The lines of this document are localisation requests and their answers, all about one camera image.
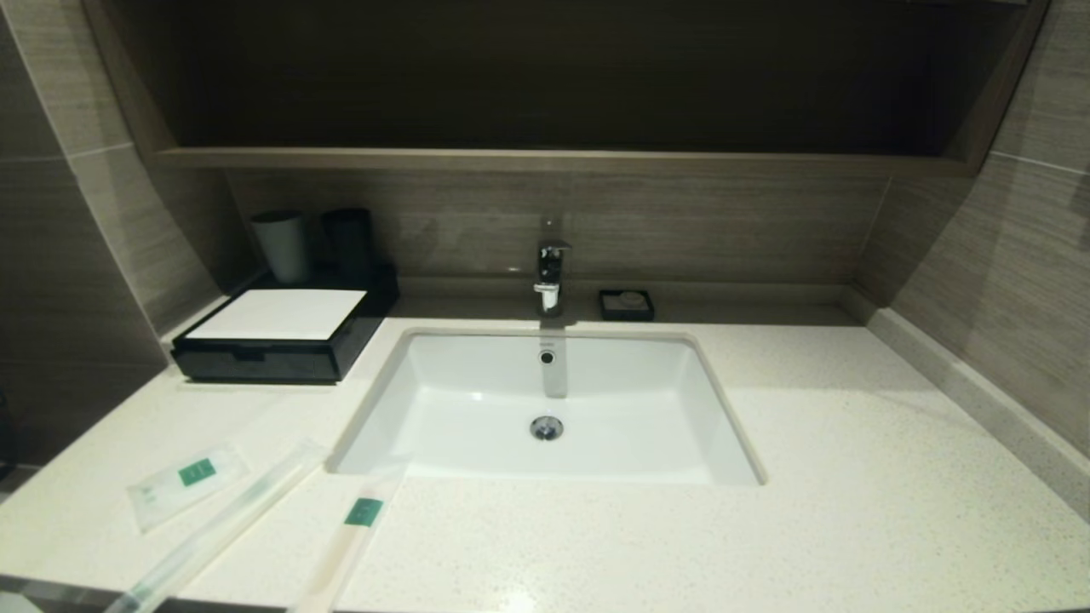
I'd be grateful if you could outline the beige comb packet green label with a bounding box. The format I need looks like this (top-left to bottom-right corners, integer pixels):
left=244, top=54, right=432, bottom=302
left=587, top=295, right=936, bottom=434
left=290, top=464, right=410, bottom=613

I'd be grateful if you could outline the long clear toothbrush packet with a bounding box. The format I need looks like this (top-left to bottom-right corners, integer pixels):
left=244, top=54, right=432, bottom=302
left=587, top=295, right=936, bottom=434
left=104, top=438, right=330, bottom=613

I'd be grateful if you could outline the black soap dish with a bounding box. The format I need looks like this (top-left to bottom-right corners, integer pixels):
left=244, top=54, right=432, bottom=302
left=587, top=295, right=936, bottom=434
left=599, top=289, right=656, bottom=323

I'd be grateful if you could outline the black drawer box housing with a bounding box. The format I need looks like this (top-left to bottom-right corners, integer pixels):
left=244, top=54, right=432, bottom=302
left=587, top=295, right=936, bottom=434
left=170, top=288, right=382, bottom=384

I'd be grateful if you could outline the white paper card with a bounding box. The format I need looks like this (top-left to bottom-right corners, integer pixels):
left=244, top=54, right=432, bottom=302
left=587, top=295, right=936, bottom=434
left=185, top=289, right=368, bottom=341

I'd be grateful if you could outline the white ceramic sink basin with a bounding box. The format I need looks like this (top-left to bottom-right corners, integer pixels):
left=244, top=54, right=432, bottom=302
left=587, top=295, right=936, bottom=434
left=328, top=328, right=767, bottom=488

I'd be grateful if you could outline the chrome faucet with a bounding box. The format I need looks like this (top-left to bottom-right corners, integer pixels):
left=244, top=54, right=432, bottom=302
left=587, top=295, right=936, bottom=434
left=533, top=217, right=573, bottom=318

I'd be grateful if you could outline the wooden wall shelf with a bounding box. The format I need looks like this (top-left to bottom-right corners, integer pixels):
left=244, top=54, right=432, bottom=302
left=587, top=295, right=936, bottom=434
left=152, top=146, right=977, bottom=179

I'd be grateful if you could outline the small clear green-label sachet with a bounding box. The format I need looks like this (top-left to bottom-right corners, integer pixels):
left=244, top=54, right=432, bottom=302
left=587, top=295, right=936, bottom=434
left=126, top=444, right=253, bottom=535

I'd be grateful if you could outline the black cup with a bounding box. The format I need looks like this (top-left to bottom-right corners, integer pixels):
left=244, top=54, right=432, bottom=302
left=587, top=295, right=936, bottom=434
left=321, top=207, right=376, bottom=283

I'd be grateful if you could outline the pale grey cup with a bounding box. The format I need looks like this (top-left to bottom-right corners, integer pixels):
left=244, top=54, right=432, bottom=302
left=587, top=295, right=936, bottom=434
left=250, top=210, right=312, bottom=285

